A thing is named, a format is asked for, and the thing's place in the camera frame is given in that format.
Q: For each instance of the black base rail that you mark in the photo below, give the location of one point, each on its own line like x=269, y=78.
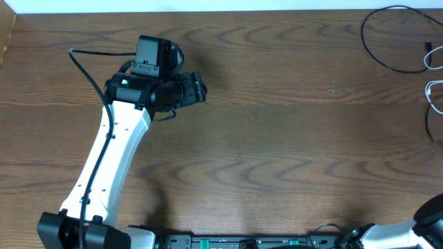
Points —
x=325, y=236

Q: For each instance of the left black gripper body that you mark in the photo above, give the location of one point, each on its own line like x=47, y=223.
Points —
x=192, y=92

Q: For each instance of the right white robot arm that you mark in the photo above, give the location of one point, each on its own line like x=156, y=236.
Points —
x=423, y=231

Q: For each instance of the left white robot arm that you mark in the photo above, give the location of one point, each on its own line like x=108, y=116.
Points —
x=150, y=82

